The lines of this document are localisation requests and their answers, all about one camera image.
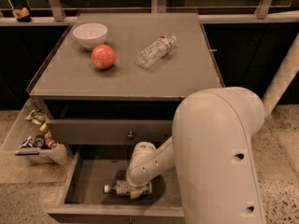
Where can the dark labelled water bottle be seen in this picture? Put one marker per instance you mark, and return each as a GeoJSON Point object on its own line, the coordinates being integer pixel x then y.
{"type": "Point", "coordinates": [121, 188]}

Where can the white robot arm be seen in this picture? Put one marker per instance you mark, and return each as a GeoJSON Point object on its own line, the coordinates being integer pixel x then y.
{"type": "Point", "coordinates": [210, 148]}

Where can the grey open middle drawer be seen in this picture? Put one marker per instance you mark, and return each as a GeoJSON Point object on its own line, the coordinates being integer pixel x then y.
{"type": "Point", "coordinates": [84, 202]}

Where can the brass top drawer knob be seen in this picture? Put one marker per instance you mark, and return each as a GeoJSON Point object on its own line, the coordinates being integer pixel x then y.
{"type": "Point", "coordinates": [130, 136]}

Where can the grey top drawer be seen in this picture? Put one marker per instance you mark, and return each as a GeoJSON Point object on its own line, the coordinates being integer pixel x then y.
{"type": "Point", "coordinates": [109, 131]}

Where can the grey drawer cabinet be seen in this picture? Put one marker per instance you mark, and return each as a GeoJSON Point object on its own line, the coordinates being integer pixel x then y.
{"type": "Point", "coordinates": [70, 87]}

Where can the clear empty plastic bottle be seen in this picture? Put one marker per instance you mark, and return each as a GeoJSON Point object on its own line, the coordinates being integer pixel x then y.
{"type": "Point", "coordinates": [155, 51]}

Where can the orange snack packet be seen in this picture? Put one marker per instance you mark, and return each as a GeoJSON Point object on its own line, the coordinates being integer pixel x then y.
{"type": "Point", "coordinates": [50, 141]}

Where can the crushed drink can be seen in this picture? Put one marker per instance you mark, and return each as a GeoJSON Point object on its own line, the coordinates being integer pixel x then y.
{"type": "Point", "coordinates": [39, 140]}

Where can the clear plastic trash bin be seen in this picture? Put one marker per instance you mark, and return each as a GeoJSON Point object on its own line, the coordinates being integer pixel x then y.
{"type": "Point", "coordinates": [20, 139]}

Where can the crumpled green wrapper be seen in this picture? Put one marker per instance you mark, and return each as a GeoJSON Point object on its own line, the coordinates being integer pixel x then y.
{"type": "Point", "coordinates": [37, 116]}

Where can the red apple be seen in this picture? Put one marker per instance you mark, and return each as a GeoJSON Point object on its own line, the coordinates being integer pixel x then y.
{"type": "Point", "coordinates": [103, 56]}

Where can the white ceramic bowl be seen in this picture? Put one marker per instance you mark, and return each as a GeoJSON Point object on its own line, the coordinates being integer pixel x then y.
{"type": "Point", "coordinates": [90, 35]}

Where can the white diagonal support pole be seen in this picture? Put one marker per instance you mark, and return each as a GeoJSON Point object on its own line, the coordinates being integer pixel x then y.
{"type": "Point", "coordinates": [283, 77]}

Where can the yellow black object on ledge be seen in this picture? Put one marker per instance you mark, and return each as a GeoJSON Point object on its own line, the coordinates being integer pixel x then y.
{"type": "Point", "coordinates": [22, 14]}

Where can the metal railing ledge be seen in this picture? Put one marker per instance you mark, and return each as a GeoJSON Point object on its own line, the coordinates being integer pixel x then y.
{"type": "Point", "coordinates": [93, 16]}

